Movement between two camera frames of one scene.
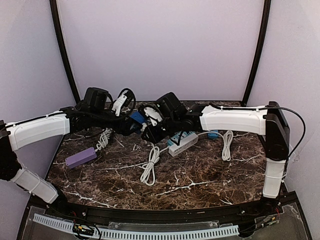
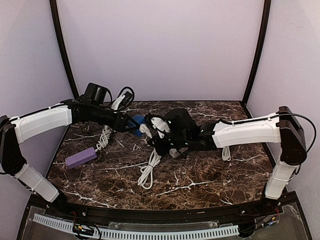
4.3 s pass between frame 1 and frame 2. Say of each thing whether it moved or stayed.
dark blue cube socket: moved
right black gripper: moved
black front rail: stayed
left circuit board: stayed
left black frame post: stayed
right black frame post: stayed
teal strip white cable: moved
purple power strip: stayed
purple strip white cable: stayed
